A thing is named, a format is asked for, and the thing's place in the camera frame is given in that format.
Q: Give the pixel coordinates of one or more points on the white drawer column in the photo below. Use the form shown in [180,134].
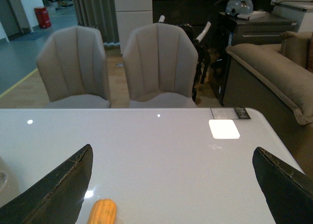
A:
[131,14]

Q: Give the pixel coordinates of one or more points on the dark grey cabinet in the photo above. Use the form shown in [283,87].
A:
[233,76]

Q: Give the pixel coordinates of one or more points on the beige chair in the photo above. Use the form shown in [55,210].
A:
[136,61]
[73,67]

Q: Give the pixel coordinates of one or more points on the label sticker on table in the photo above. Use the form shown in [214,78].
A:
[230,113]

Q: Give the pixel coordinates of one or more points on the beige chair on left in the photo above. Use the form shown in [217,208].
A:
[73,67]

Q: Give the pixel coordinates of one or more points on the beige sofa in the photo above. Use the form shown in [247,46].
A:
[289,81]

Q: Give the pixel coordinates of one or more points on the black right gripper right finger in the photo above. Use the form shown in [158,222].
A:
[288,192]

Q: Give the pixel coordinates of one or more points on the light blue helmet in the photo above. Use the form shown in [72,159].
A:
[236,7]

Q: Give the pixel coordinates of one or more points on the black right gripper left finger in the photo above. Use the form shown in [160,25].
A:
[55,199]

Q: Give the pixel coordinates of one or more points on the grey curtain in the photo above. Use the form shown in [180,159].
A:
[100,14]

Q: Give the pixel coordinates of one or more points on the black stroller with white handles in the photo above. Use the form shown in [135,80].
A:
[203,55]

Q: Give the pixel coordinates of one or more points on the red box on floor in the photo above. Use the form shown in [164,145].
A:
[42,17]

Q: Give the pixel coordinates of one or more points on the beige chair on right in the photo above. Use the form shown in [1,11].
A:
[136,61]

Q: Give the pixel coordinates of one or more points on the yellow corn cob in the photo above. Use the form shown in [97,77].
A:
[103,212]

